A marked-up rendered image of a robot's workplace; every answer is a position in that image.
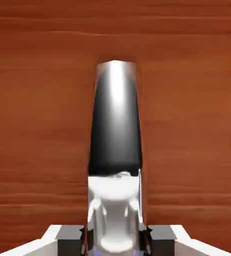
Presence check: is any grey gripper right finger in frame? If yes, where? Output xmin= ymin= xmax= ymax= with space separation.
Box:
xmin=141 ymin=224 xmax=231 ymax=256

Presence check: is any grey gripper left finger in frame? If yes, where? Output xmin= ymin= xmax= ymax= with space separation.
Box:
xmin=0 ymin=224 xmax=88 ymax=256

